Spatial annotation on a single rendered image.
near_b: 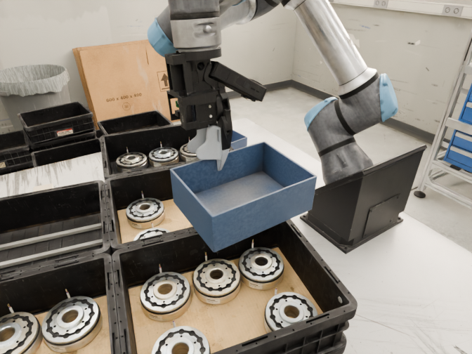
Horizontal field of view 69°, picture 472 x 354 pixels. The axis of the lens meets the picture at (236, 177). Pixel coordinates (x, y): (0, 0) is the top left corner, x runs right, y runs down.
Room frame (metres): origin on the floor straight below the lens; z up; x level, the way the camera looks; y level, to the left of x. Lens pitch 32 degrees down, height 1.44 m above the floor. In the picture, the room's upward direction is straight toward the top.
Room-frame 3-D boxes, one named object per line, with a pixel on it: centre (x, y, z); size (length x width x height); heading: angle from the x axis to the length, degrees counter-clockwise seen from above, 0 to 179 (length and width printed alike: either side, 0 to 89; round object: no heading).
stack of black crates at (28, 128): (2.12, 1.18, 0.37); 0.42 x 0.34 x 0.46; 121
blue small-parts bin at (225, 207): (0.49, -0.01, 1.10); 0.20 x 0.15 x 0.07; 122
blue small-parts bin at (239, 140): (1.40, 0.07, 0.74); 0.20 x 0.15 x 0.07; 129
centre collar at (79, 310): (0.41, 0.32, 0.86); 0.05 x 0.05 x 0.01
